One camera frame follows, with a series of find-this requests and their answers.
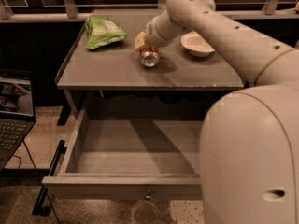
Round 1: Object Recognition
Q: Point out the red coke can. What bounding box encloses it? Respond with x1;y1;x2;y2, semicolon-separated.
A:
140;48;160;68

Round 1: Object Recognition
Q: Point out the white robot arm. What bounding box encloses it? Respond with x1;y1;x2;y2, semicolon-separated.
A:
136;0;299;224

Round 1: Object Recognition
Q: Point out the grey cabinet with top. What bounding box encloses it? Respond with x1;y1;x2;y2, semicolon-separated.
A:
56;9;243;114

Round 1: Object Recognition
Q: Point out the open grey top drawer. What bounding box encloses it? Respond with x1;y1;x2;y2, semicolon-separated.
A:
43;111;202;201

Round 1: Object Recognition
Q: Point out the metal drawer knob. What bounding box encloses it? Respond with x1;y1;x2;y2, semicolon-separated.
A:
144;189;153;201

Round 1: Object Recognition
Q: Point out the green chip bag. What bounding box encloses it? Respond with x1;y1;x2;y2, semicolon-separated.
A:
85;16;127;50

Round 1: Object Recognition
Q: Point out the white bowl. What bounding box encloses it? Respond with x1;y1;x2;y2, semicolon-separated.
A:
180;31;215;57

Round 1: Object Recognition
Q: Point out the metal window railing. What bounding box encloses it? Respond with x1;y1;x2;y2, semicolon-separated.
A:
0;0;299;24

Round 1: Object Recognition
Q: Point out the black laptop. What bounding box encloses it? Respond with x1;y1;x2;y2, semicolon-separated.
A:
0;69;36;170

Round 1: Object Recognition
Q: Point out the black laptop stand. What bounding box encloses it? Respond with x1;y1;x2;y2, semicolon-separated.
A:
18;139;68;224

